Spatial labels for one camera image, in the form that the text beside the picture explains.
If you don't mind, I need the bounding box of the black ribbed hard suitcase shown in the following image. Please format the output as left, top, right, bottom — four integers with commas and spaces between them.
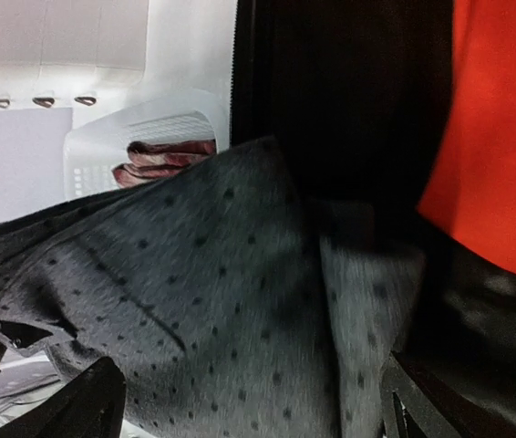
231, 1, 516, 427

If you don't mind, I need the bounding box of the red plaid cloth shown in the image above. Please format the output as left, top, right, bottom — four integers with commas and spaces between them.
112, 140, 217, 188

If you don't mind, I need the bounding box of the white drawer storage box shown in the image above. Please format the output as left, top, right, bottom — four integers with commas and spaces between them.
0, 0, 150, 111

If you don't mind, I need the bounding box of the dark grey dotted cloth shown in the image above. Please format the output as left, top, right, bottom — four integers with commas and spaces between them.
0, 139, 425, 437

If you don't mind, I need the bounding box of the orange item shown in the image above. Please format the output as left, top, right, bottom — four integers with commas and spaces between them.
418, 1, 516, 274

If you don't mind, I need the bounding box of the white perforated plastic basket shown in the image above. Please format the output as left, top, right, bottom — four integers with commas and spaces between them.
63, 89, 230, 200

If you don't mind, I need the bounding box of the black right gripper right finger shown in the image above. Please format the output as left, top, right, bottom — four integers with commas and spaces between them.
383, 353, 461, 437

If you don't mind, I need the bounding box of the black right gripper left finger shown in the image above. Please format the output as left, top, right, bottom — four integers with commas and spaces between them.
0, 357, 126, 438

